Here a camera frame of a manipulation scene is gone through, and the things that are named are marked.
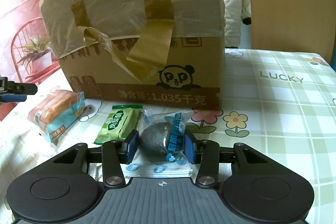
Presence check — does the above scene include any black bun clear packet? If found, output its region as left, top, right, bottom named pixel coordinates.
left=122, top=110, right=194, bottom=180

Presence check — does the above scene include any red printed backdrop cloth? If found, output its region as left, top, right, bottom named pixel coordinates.
left=0, top=0, right=68, bottom=121

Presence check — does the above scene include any green wrapped snack bar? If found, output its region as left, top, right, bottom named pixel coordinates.
left=94, top=105, right=143, bottom=145

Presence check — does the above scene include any green plaid tablecloth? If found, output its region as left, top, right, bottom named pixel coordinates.
left=1, top=50, right=335, bottom=223

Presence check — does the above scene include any brown cardboard box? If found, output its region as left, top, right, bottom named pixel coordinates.
left=40, top=0, right=225, bottom=110

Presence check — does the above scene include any wooden headboard panel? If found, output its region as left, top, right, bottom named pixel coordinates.
left=251, top=0, right=335, bottom=62

